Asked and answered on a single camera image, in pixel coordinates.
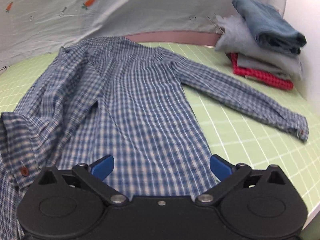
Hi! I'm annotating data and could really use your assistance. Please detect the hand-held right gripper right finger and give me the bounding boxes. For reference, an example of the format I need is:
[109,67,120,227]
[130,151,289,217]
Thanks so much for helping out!
[196,154,288,206]

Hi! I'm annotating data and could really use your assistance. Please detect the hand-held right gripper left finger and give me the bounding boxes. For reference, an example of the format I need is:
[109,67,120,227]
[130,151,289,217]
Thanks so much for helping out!
[37,154,128,207]

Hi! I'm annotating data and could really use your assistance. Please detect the blue plaid shirt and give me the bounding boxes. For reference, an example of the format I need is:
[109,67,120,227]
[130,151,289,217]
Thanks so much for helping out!
[0,36,309,240]

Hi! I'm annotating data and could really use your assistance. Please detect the green grid mat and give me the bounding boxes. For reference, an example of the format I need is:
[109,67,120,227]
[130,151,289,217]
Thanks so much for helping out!
[0,41,320,218]

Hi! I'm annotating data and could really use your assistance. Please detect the folded red checked garment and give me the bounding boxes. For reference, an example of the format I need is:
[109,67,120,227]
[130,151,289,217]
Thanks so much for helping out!
[230,52,294,90]

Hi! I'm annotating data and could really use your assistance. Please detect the folded grey garment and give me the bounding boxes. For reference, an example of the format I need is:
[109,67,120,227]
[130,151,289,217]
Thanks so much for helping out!
[214,14,304,81]

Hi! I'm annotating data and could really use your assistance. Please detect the pink strip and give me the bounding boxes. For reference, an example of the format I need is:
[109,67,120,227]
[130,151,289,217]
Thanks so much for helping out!
[125,30,222,48]

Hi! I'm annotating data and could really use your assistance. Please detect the folded blue jeans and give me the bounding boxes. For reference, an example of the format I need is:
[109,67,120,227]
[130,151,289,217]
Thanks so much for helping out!
[232,0,307,55]

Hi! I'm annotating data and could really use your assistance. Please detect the white printed backdrop cloth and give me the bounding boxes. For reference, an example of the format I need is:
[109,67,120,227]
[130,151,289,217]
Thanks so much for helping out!
[0,0,288,68]

